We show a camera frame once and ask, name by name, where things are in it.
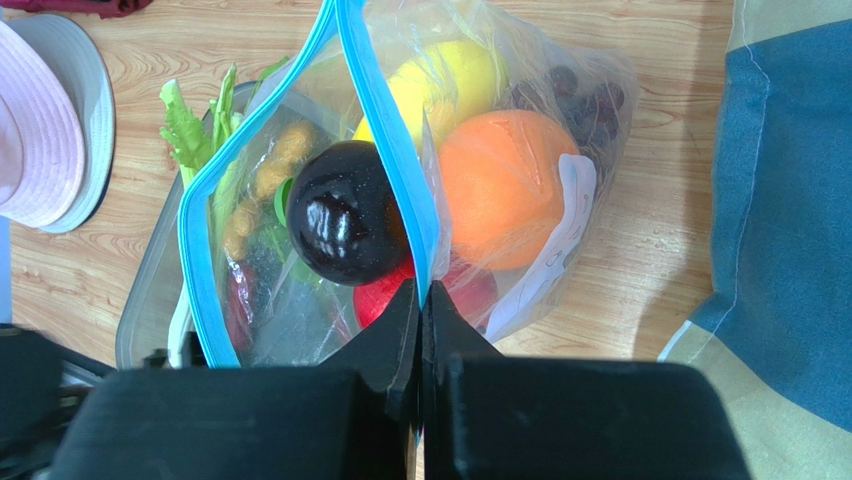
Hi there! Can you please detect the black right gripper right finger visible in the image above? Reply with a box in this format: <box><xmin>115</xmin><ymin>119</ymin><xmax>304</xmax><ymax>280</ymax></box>
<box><xmin>423</xmin><ymin>282</ymin><xmax>751</xmax><ymax>479</ymax></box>

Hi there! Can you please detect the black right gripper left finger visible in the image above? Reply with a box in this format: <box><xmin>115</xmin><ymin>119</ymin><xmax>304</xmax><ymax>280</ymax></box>
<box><xmin>50</xmin><ymin>281</ymin><xmax>420</xmax><ymax>479</ymax></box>

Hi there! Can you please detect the red apple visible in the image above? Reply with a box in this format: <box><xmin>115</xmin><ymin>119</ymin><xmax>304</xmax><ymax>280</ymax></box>
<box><xmin>352</xmin><ymin>256</ymin><xmax>501</xmax><ymax>331</ymax></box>

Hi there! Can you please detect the dark purple plum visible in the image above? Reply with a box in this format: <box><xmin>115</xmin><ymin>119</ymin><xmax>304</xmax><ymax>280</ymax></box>
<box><xmin>286</xmin><ymin>140</ymin><xmax>410</xmax><ymax>286</ymax></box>

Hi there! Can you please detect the orange fruit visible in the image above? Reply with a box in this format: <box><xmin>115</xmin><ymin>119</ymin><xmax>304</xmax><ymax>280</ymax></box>
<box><xmin>438</xmin><ymin>109</ymin><xmax>579</xmax><ymax>270</ymax></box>

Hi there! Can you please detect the clear zip top bag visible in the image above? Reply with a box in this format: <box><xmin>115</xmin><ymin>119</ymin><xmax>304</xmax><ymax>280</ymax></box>
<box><xmin>178</xmin><ymin>1</ymin><xmax>639</xmax><ymax>368</ymax></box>

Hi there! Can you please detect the ginger root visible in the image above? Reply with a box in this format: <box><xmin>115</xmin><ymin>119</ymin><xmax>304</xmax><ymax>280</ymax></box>
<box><xmin>222</xmin><ymin>120</ymin><xmax>317</xmax><ymax>261</ymax></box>

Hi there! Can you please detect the purple grape bunch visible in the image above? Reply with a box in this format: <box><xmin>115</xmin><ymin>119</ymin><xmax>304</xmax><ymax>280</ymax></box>
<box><xmin>498</xmin><ymin>65</ymin><xmax>627</xmax><ymax>177</ymax></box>

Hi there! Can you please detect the yellow lemon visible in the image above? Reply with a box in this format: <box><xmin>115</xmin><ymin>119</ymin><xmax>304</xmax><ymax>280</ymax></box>
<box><xmin>387</xmin><ymin>40</ymin><xmax>509</xmax><ymax>150</ymax></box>

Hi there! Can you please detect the red chili pepper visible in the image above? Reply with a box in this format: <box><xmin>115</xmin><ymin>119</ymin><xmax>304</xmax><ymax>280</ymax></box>
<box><xmin>225</xmin><ymin>262</ymin><xmax>256</xmax><ymax>352</ymax></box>

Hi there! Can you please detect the green grape bunch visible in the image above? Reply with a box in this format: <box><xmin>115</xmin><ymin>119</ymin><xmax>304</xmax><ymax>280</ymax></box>
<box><xmin>261</xmin><ymin>178</ymin><xmax>320</xmax><ymax>285</ymax></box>

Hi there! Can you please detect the grey plastic tray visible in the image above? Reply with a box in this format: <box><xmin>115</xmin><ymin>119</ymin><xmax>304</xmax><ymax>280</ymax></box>
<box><xmin>115</xmin><ymin>176</ymin><xmax>207</xmax><ymax>369</ymax></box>

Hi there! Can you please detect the blue beige plaid pillow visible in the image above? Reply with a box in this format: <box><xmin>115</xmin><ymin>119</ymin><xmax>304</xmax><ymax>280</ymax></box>
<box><xmin>660</xmin><ymin>1</ymin><xmax>851</xmax><ymax>479</ymax></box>

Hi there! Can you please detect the celery stalk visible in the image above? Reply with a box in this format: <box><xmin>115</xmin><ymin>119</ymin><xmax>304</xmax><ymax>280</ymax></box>
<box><xmin>160</xmin><ymin>65</ymin><xmax>246</xmax><ymax>352</ymax></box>

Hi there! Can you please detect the pink bucket hat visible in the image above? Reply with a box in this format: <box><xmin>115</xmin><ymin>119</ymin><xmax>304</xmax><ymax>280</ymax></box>
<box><xmin>1</xmin><ymin>23</ymin><xmax>86</xmax><ymax>228</ymax></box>

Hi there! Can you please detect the grey round plate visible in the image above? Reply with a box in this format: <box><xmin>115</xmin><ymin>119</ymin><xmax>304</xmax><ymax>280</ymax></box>
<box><xmin>2</xmin><ymin>14</ymin><xmax>116</xmax><ymax>234</ymax></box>

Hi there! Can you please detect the red folded cloth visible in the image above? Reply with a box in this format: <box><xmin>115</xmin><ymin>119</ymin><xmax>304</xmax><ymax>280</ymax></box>
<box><xmin>1</xmin><ymin>0</ymin><xmax>152</xmax><ymax>19</ymax></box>

